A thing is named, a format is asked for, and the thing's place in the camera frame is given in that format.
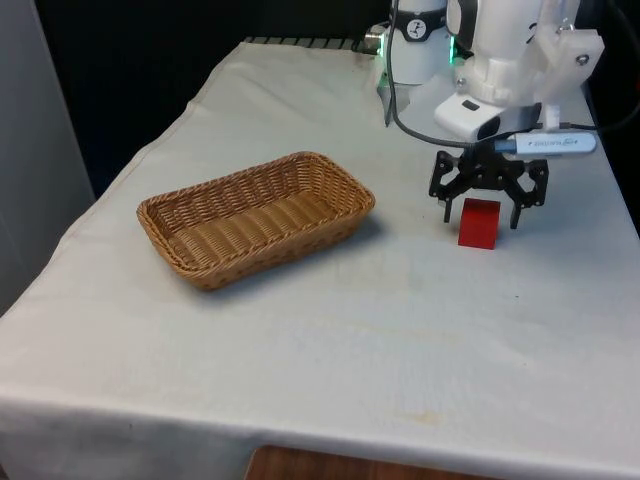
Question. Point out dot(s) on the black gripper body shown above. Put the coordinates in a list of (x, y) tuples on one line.
[(482, 159)]

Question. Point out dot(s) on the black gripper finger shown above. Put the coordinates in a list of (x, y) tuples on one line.
[(447, 180), (525, 182)]

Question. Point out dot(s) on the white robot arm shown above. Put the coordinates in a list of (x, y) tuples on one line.
[(500, 50)]

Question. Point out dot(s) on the red cube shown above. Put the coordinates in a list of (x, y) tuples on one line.
[(479, 225)]

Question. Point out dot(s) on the wicker basket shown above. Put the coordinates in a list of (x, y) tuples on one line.
[(250, 225)]

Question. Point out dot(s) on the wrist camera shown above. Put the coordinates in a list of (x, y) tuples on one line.
[(550, 144)]

